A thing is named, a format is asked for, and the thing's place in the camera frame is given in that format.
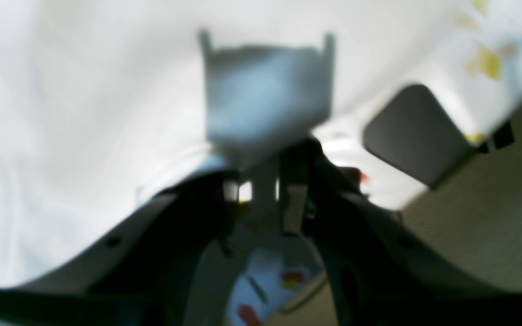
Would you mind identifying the terrazzo patterned tablecloth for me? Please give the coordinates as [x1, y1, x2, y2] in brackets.
[232, 0, 522, 209]

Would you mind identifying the black table clamp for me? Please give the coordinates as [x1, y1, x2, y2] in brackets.
[362, 83, 515, 189]

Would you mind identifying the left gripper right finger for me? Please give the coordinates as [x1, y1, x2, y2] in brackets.
[279, 138, 522, 326]

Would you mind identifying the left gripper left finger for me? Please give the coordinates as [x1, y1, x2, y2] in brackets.
[0, 172, 238, 326]

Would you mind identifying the white printed T-shirt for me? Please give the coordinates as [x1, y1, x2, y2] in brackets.
[0, 0, 470, 299]

